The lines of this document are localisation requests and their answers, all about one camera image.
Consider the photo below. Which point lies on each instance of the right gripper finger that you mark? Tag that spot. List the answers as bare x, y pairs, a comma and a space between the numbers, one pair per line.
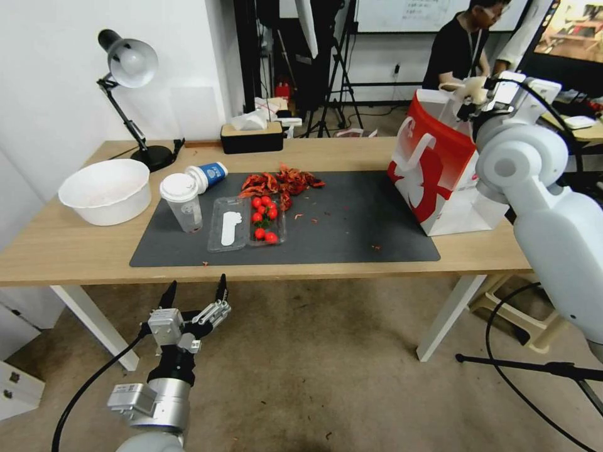
464, 111
490, 82

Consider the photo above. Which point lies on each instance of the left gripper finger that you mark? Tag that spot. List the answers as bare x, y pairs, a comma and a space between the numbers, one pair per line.
219, 292
167, 295

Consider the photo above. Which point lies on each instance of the red white delivery bag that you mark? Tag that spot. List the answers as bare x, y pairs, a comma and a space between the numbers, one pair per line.
438, 174

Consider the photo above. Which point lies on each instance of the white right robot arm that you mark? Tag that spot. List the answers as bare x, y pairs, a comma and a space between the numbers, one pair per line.
556, 226

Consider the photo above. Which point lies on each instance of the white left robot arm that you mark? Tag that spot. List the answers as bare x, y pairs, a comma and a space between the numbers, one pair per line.
158, 405

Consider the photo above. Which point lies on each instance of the clear disposable takeout box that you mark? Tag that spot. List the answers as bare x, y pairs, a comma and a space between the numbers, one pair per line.
245, 226

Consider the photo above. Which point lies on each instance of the black tissue box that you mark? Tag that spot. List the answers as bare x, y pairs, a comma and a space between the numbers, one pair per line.
252, 137

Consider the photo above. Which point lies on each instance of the white label sticker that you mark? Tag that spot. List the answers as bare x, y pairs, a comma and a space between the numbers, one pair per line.
229, 228

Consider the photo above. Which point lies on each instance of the red cherry tomato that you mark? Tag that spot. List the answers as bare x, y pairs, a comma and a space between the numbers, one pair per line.
272, 214
256, 217
266, 201
256, 202
259, 233
270, 237

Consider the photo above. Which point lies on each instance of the large black screen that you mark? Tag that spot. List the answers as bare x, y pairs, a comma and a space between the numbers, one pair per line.
570, 42

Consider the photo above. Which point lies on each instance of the clear cup with white lid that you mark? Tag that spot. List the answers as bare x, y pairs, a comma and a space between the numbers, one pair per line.
183, 205

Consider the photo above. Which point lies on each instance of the white board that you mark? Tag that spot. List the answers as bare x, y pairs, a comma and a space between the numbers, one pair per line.
414, 16

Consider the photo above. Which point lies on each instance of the blue white paper cup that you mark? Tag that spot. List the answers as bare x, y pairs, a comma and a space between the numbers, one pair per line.
209, 176

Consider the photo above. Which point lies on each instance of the wooden table with white legs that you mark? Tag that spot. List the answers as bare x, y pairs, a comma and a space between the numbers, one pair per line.
56, 249

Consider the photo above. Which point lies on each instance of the large white bowl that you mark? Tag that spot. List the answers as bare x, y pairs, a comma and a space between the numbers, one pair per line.
104, 190

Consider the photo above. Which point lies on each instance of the red crayfish shell pile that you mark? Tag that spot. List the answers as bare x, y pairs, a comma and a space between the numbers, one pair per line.
282, 182

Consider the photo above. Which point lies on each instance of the black tripod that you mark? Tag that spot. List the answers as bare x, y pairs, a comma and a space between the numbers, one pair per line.
340, 80

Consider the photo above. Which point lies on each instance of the dark grey table mat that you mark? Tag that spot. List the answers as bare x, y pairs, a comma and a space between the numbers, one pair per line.
330, 226

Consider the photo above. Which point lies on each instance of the white drawer cabinet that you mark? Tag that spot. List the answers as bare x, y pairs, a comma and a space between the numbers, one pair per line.
16, 372

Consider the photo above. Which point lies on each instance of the white tissue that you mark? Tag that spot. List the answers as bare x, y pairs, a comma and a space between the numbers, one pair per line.
248, 121

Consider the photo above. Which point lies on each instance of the white light reflector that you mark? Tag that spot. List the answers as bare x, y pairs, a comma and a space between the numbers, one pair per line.
307, 26

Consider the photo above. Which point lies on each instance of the red fire extinguisher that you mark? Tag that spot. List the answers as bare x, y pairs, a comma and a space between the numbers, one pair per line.
282, 89

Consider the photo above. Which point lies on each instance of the beige plastic stool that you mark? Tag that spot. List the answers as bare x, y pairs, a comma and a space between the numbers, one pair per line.
516, 308

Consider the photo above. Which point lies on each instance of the black desk lamp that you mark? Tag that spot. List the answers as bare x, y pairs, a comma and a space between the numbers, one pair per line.
129, 85

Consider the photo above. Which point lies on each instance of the black stand leg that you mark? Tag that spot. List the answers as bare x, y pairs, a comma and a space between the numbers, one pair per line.
542, 368

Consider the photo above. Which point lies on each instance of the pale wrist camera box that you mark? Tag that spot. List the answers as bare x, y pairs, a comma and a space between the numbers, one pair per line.
165, 327
509, 88

